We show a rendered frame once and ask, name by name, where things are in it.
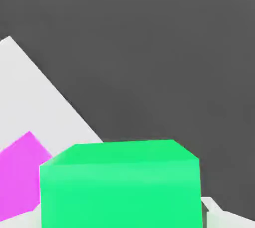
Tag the large magenta box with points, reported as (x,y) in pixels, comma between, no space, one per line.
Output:
(18,176)

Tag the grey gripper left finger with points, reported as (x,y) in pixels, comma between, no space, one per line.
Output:
(24,221)

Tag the small green cube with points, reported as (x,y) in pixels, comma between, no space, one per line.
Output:
(119,188)

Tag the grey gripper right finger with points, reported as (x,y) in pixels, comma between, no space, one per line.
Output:
(223,219)

